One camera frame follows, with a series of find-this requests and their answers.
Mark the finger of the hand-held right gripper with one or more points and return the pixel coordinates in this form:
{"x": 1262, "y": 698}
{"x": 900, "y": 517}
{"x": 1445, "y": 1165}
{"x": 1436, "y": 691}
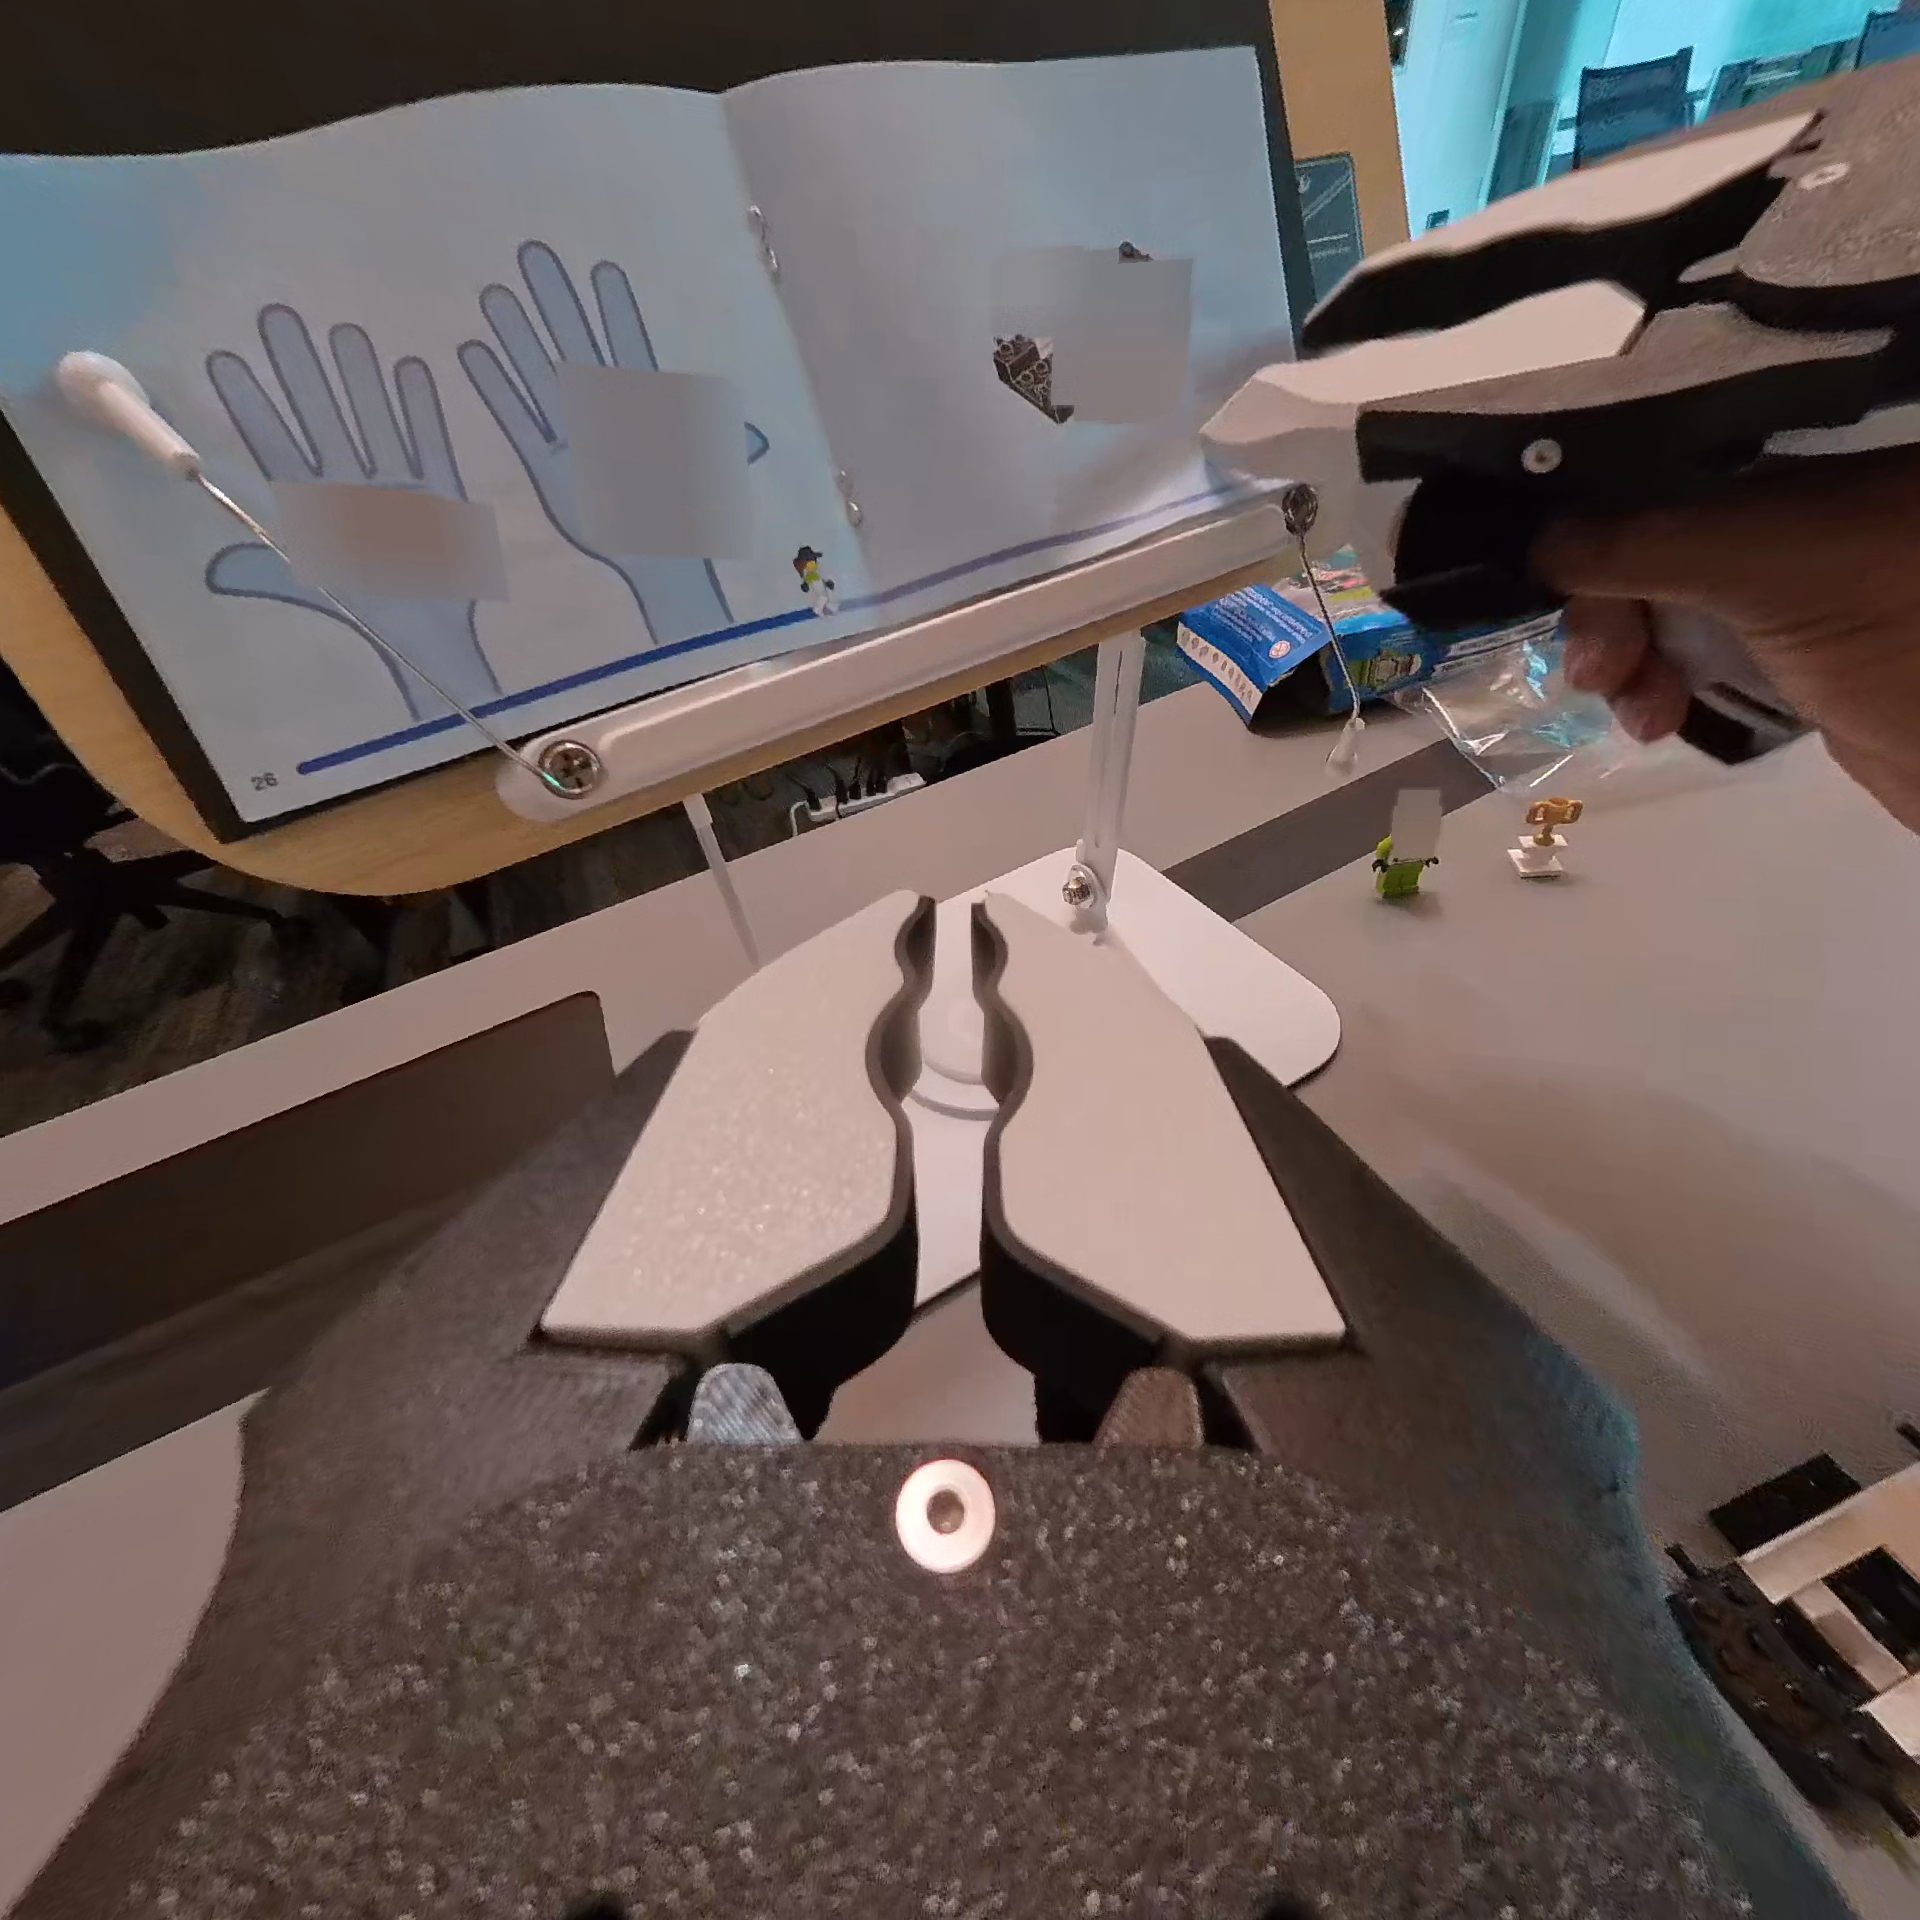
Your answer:
{"x": 1561, "y": 227}
{"x": 1411, "y": 376}

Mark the black office chair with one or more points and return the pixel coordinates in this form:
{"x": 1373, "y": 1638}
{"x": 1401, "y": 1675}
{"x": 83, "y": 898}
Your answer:
{"x": 1666, "y": 106}
{"x": 75, "y": 872}

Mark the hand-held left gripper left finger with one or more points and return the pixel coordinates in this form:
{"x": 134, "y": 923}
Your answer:
{"x": 737, "y": 1170}

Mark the orange white lego car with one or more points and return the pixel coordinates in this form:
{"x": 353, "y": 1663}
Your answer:
{"x": 1802, "y": 1650}

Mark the instruction booklet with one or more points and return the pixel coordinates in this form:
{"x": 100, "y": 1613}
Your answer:
{"x": 900, "y": 333}

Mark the green minifigure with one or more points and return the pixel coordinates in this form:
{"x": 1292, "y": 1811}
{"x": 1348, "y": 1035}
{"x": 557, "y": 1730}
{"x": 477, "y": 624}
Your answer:
{"x": 1403, "y": 872}

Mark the clear plastic bag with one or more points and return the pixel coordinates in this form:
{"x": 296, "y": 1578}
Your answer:
{"x": 1515, "y": 720}

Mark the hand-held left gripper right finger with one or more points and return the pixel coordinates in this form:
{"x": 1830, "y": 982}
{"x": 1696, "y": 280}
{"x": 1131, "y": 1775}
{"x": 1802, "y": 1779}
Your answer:
{"x": 1163, "y": 1170}

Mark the blue cardboard box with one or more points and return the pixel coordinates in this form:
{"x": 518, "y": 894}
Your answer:
{"x": 1276, "y": 646}

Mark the small gold trophy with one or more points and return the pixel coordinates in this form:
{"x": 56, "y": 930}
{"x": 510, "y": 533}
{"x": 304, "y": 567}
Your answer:
{"x": 1545, "y": 842}

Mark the white book stand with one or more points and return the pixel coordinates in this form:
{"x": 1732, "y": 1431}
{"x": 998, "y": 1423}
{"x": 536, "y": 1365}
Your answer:
{"x": 1187, "y": 960}

